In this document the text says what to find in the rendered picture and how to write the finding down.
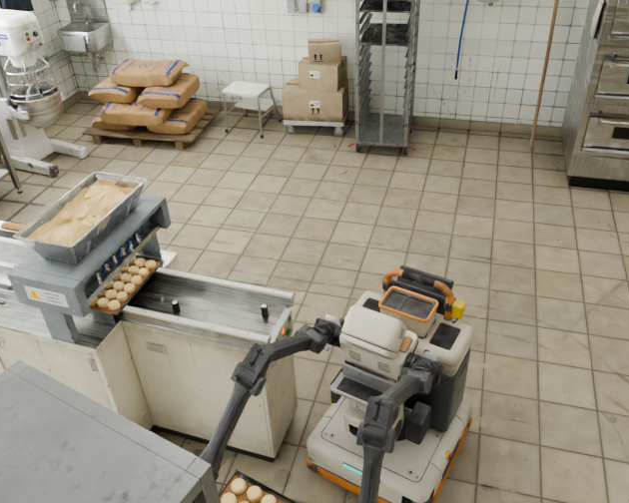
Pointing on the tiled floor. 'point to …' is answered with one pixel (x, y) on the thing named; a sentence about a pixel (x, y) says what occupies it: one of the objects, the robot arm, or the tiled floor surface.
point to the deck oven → (611, 101)
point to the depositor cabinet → (12, 351)
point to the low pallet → (153, 133)
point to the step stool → (251, 99)
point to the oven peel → (544, 72)
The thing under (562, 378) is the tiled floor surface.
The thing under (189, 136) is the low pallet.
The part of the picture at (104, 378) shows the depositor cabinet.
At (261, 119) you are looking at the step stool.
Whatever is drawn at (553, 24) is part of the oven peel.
